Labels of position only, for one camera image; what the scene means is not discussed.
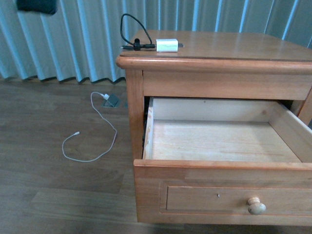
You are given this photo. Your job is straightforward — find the drawer round knob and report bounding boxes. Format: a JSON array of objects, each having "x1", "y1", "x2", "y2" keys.
[{"x1": 247, "y1": 197, "x2": 266, "y2": 215}]

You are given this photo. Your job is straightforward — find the grey floor socket box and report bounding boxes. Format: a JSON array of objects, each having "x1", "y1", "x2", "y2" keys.
[{"x1": 101, "y1": 94, "x2": 121, "y2": 108}]

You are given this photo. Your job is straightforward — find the white plug in floor socket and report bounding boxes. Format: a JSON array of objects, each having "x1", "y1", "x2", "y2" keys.
[{"x1": 102, "y1": 94, "x2": 110, "y2": 100}]

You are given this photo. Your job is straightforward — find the grey pleated curtain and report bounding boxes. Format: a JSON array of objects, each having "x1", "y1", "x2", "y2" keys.
[{"x1": 0, "y1": 0, "x2": 312, "y2": 82}]

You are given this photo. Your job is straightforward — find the dark object at top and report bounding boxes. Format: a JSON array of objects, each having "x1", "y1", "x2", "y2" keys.
[{"x1": 16, "y1": 0, "x2": 58, "y2": 15}]

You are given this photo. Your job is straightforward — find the white cable on floor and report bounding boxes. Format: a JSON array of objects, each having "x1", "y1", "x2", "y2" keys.
[{"x1": 61, "y1": 92, "x2": 118, "y2": 163}]

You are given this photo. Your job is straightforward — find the white charger adapter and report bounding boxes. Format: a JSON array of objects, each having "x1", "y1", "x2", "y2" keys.
[{"x1": 156, "y1": 39, "x2": 184, "y2": 52}]

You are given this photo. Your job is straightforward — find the wooden drawer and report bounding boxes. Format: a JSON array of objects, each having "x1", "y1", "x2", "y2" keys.
[{"x1": 134, "y1": 97, "x2": 312, "y2": 226}]

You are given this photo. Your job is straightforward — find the black charger cable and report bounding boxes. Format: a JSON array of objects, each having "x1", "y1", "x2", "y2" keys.
[{"x1": 119, "y1": 13, "x2": 157, "y2": 52}]

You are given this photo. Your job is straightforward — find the wooden nightstand cabinet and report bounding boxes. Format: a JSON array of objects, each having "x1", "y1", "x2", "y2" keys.
[{"x1": 116, "y1": 30, "x2": 312, "y2": 159}]

